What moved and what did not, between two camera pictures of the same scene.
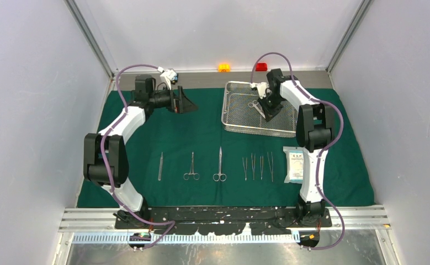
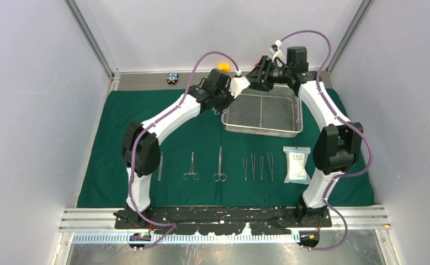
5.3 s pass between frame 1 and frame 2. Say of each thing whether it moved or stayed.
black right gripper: moved
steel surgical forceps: stayed
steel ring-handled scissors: stayed
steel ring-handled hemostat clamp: stayed
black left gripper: moved
